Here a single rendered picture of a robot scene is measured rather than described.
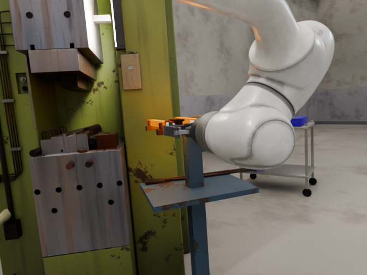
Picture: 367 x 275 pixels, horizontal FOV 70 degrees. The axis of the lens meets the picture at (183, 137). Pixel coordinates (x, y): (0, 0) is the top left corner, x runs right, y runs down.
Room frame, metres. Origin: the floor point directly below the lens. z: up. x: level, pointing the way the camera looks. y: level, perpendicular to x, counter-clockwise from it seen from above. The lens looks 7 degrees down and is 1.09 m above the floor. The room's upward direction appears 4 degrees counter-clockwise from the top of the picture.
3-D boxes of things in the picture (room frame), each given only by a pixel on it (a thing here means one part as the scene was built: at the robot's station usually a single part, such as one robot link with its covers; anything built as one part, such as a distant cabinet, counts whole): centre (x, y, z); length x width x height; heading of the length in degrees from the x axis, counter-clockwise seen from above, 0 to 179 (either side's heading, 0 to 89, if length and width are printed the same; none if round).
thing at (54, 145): (1.37, 0.56, 0.96); 0.42 x 0.20 x 0.09; 8
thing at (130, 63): (1.34, 0.24, 1.27); 0.09 x 0.02 x 0.17; 98
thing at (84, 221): (1.39, 0.51, 0.69); 0.56 x 0.38 x 0.45; 8
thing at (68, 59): (1.37, 0.56, 1.32); 0.42 x 0.20 x 0.10; 8
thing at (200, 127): (0.54, -0.07, 1.03); 0.09 x 0.06 x 0.09; 109
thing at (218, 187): (1.03, -0.03, 0.75); 0.40 x 0.30 x 0.02; 108
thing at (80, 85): (1.41, 0.54, 1.24); 0.30 x 0.07 x 0.06; 8
